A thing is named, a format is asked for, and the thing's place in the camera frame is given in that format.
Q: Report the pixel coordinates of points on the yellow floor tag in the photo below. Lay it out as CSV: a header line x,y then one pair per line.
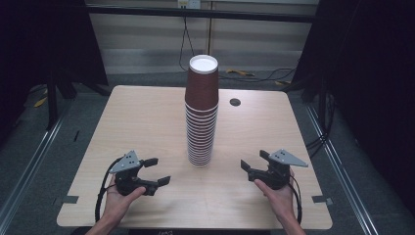
x,y
40,102
239,71
282,83

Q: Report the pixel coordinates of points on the black metal stand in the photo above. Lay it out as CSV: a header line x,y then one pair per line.
x,y
52,98

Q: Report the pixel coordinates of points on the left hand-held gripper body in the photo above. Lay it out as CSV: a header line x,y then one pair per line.
x,y
125,166

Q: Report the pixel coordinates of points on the black horizontal crossbar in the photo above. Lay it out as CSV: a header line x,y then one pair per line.
x,y
147,12

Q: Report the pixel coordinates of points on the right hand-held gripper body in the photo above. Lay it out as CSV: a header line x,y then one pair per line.
x,y
277,173

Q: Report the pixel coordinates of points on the person's left hand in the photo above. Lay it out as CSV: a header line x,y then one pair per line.
x,y
117,205

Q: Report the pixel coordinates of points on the person's right hand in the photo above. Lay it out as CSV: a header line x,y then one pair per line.
x,y
282,202

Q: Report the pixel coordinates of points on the stack of brown paper cups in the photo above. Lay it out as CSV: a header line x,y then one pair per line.
x,y
201,130

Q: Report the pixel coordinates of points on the metal floor rail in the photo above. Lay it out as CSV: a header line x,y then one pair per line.
x,y
29,169
342,176

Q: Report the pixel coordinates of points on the white wall outlet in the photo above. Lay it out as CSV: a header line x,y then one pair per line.
x,y
189,3

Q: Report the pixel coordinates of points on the dark round table grommet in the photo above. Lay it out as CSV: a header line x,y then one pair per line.
x,y
235,102

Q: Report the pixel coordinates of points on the small black floor strip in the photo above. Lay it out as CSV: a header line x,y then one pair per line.
x,y
76,135

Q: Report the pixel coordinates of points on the black curtain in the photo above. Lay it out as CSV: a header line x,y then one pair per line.
x,y
375,65
39,39

